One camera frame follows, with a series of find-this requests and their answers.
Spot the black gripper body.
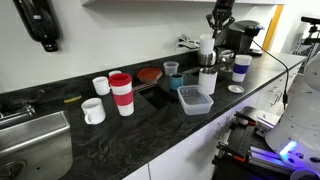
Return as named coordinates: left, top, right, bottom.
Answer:
left=215, top=0, right=236, bottom=13

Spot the plain white mug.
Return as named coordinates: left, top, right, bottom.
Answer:
left=92, top=75, right=112, bottom=96
left=108, top=69, right=123, bottom=78
left=80, top=96, right=107, bottom=125
left=199, top=33, right=216, bottom=56

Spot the white cup blue band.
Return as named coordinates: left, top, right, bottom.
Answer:
left=231, top=54, right=253, bottom=83

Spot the small clear plastic cup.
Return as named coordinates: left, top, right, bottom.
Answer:
left=163, top=61, right=180, bottom=76

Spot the white round cup lid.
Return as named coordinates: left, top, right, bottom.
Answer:
left=227, top=84, right=245, bottom=94

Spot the teal cup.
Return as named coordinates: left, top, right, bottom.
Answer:
left=169, top=72, right=186, bottom=91

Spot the white cup red lid band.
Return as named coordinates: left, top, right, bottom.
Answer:
left=108, top=72, right=135, bottom=117

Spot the grey black coffee maker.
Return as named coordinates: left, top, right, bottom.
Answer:
left=224, top=19, right=266, bottom=57

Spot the stainless steel carafe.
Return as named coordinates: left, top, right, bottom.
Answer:
left=196, top=48, right=219, bottom=67

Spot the white steel-lined tumbler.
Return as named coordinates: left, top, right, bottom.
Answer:
left=198, top=66, right=219, bottom=96

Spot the clear plastic food container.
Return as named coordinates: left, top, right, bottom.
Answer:
left=176, top=84, right=215, bottom=116

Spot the black equipment cart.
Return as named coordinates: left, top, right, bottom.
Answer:
left=211, top=105, right=291, bottom=180

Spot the white base cabinet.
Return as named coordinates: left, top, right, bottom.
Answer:
left=121, top=64, right=301, bottom=180

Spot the yellow green sponge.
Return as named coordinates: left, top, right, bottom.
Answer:
left=63, top=89, right=83, bottom=104

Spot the steel sink faucet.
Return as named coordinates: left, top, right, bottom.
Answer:
left=0, top=88, right=46, bottom=118

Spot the stainless steel sink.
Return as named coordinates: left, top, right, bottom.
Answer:
left=0, top=109, right=74, bottom=180

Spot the black power cable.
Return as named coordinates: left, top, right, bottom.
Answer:
left=178, top=36, right=202, bottom=50

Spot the white wall power outlet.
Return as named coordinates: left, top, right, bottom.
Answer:
left=176, top=34, right=192, bottom=51

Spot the yellow door frame strip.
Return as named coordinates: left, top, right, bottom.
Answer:
left=262, top=4, right=284, bottom=51

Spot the white wall cabinet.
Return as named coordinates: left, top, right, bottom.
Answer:
left=81, top=0, right=288, bottom=6

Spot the black camera on stand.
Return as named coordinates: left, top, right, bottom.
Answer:
left=289, top=0, right=320, bottom=56

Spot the thin black hanging cable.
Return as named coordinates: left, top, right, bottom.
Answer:
left=251, top=39, right=290, bottom=111

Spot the black red handled clamp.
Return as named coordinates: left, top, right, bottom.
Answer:
left=233, top=111, right=258, bottom=127
left=215, top=142, right=248, bottom=164

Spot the aluminium extrusion rail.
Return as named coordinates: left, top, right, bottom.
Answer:
left=248, top=146, right=294, bottom=174

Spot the black wall dispenser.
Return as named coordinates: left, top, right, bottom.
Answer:
left=13, top=0, right=61, bottom=53

